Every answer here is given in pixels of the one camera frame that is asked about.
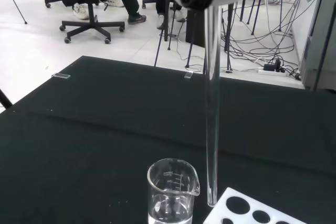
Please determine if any black tripod group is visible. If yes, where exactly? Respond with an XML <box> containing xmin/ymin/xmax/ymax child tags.
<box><xmin>239</xmin><ymin>0</ymin><xmax>287</xmax><ymax>36</ymax></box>

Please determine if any white power strip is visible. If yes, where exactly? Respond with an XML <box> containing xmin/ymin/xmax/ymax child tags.
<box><xmin>258</xmin><ymin>68</ymin><xmax>288</xmax><ymax>77</ymax></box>

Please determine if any black office chair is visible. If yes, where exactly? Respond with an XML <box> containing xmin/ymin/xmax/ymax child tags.
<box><xmin>44</xmin><ymin>0</ymin><xmax>125</xmax><ymax>45</ymax></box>

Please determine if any black table leg panel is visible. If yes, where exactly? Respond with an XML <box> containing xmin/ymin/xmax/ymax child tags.
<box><xmin>185</xmin><ymin>8</ymin><xmax>206</xmax><ymax>47</ymax></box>

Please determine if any black floor cable tangle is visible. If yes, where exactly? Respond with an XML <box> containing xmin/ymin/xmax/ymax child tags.
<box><xmin>173</xmin><ymin>0</ymin><xmax>302</xmax><ymax>81</ymax></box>

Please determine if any black tripod with blue leg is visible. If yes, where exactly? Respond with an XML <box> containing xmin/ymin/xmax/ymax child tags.
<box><xmin>153</xmin><ymin>0</ymin><xmax>195</xmax><ymax>68</ymax></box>

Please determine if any grey cabinet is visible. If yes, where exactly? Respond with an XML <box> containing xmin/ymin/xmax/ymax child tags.
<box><xmin>298</xmin><ymin>0</ymin><xmax>336</xmax><ymax>91</ymax></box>

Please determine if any person with white shoes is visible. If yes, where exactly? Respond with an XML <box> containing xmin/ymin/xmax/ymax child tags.
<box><xmin>155</xmin><ymin>0</ymin><xmax>187</xmax><ymax>30</ymax></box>

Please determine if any white test tube rack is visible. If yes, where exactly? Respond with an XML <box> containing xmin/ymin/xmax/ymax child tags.
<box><xmin>202</xmin><ymin>187</ymin><xmax>313</xmax><ymax>224</ymax></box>

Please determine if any black bench cloth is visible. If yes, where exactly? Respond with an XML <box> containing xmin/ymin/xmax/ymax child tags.
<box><xmin>0</xmin><ymin>55</ymin><xmax>336</xmax><ymax>224</ymax></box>

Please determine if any black power adapter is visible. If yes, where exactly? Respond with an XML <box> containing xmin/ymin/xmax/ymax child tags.
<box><xmin>263</xmin><ymin>59</ymin><xmax>282</xmax><ymax>72</ymax></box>

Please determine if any clear glass beaker with water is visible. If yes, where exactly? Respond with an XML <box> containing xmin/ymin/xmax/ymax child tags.
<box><xmin>146</xmin><ymin>157</ymin><xmax>201</xmax><ymax>224</ymax></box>

